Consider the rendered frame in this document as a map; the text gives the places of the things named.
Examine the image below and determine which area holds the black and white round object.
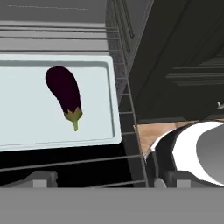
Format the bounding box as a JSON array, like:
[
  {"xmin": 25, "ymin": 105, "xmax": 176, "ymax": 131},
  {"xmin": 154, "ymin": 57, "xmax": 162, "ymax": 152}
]
[{"xmin": 143, "ymin": 120, "xmax": 224, "ymax": 188}]

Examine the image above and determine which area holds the grey wire oven rack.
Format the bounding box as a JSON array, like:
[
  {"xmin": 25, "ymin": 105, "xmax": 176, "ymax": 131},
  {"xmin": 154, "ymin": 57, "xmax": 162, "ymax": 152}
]
[{"xmin": 0, "ymin": 24, "xmax": 150, "ymax": 188}]

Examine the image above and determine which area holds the dark purple eggplant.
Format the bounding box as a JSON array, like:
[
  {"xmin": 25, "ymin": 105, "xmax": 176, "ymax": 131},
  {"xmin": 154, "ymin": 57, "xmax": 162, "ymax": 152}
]
[{"xmin": 45, "ymin": 66, "xmax": 84, "ymax": 132}]

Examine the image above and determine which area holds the dark grey oven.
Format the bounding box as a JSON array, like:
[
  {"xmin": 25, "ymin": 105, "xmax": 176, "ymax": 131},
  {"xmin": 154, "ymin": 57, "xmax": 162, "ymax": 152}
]
[{"xmin": 0, "ymin": 0, "xmax": 156, "ymax": 188}]

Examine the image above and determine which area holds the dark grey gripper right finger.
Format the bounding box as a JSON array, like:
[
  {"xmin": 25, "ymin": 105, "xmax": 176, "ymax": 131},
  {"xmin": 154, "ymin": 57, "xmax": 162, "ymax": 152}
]
[{"xmin": 162, "ymin": 170, "xmax": 219, "ymax": 188}]

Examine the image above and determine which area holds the black oven door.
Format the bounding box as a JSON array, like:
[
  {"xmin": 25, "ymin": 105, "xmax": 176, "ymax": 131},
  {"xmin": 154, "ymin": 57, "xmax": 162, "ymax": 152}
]
[{"xmin": 127, "ymin": 0, "xmax": 224, "ymax": 125}]

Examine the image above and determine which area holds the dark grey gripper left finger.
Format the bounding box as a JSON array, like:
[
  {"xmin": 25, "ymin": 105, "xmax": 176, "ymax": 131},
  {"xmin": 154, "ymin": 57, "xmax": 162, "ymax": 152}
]
[{"xmin": 1, "ymin": 170, "xmax": 59, "ymax": 188}]

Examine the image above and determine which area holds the white rectangular baking tray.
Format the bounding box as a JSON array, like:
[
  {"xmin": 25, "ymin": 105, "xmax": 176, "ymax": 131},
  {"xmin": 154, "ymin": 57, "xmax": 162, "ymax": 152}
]
[{"xmin": 0, "ymin": 53, "xmax": 123, "ymax": 153}]

